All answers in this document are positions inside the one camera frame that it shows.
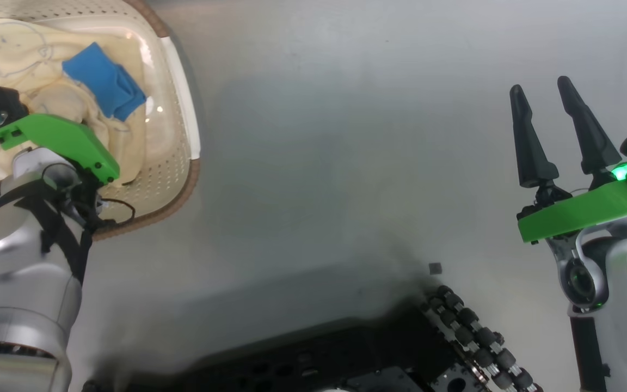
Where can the black roller omni wheel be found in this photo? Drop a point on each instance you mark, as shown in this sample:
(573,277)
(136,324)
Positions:
(466,332)

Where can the small dark square piece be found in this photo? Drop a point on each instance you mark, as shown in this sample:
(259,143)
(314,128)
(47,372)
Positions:
(435,268)

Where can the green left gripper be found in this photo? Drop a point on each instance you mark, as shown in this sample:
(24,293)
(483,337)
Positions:
(68,139)

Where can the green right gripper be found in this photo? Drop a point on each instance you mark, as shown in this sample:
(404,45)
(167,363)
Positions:
(591,209)

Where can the cream perforated laundry basket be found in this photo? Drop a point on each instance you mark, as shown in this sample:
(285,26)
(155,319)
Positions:
(174,163)

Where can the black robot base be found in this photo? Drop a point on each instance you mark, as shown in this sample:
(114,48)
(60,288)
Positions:
(346,354)

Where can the pale yellow bear-print garment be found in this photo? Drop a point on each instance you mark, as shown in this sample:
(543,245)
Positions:
(19,54)

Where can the blue cloth garment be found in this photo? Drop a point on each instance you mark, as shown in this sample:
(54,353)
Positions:
(101,81)

